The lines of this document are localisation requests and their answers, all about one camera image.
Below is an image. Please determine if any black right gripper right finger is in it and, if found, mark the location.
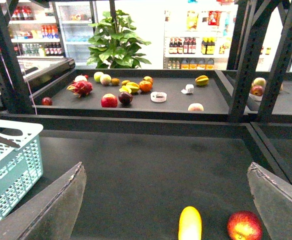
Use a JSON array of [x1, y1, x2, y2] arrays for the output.
[[247, 162, 292, 240]]

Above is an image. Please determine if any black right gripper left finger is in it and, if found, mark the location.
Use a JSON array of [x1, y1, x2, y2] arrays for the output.
[[0, 162, 87, 240]]

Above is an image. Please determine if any light blue plastic basket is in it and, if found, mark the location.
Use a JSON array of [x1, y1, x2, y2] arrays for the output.
[[0, 119, 43, 221]]

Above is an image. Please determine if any small yellow mango back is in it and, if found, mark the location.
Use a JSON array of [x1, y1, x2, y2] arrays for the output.
[[121, 80, 130, 86]]

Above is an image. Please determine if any red yellow apple near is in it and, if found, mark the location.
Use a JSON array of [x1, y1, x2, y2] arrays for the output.
[[227, 210, 263, 240]]

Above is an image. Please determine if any small dark red fruit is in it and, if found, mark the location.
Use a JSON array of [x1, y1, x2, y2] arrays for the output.
[[41, 97, 52, 106]]

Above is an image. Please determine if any red apple right lower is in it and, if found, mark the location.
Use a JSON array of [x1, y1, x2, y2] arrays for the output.
[[250, 85, 264, 97]]

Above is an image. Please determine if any red apple on shelf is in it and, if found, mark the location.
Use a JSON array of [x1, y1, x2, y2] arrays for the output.
[[101, 93, 118, 108]]

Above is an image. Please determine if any red green apple right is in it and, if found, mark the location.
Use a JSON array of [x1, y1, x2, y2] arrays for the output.
[[252, 77, 266, 87]]

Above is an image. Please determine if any pink dragon fruit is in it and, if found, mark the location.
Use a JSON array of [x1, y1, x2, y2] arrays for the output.
[[66, 80, 93, 98]]

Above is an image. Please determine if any pale peach front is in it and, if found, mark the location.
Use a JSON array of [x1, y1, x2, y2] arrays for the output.
[[188, 103, 204, 112]]

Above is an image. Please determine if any dark purple plum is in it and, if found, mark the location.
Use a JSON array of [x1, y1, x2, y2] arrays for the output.
[[118, 91, 133, 105]]

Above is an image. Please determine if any white round fruit back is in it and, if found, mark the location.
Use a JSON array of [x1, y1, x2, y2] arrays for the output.
[[74, 75, 87, 83]]

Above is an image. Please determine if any pale pink round fruit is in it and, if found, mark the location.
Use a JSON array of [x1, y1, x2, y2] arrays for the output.
[[100, 74, 111, 86]]

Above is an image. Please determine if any brown kiwi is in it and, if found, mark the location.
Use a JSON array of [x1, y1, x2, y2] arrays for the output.
[[110, 78, 120, 86]]

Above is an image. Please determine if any yellow green starfruit right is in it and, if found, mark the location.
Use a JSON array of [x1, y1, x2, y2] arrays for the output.
[[195, 75, 209, 87]]

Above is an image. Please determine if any yellow starfruit centre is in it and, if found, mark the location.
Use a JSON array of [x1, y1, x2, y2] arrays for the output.
[[119, 81, 140, 94]]

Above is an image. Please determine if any white crumpled paper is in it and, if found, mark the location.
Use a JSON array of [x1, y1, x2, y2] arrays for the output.
[[181, 84, 194, 95]]

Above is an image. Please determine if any clear tape roll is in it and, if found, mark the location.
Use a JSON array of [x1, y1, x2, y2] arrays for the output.
[[150, 91, 167, 103]]

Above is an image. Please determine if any orange fruit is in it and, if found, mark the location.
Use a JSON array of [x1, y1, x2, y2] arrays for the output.
[[139, 80, 152, 93]]

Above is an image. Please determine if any peach behind orange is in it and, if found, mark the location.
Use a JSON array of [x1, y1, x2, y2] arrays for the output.
[[143, 76, 153, 84]]

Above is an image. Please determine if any green potted plant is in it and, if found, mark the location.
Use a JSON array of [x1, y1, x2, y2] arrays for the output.
[[86, 10, 151, 69]]

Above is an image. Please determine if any left store shelf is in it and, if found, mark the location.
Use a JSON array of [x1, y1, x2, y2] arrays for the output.
[[0, 0, 64, 58]]

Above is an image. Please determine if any store shelf with bottles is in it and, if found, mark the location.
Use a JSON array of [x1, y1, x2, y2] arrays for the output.
[[163, 0, 238, 70]]

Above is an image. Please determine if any glass door fridge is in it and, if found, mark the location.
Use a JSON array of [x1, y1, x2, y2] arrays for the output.
[[53, 0, 94, 69]]

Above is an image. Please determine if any black metal rack post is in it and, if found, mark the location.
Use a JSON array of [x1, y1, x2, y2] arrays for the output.
[[228, 0, 292, 123]]

